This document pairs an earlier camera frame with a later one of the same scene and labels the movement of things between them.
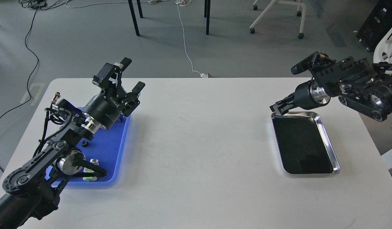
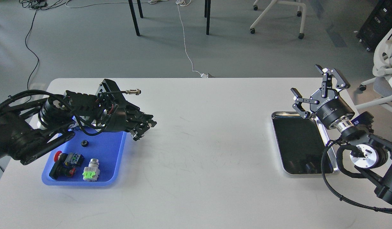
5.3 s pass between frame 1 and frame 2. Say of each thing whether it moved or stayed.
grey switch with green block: stayed
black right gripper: moved
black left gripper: moved
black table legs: stayed
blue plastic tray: stayed
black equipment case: stayed
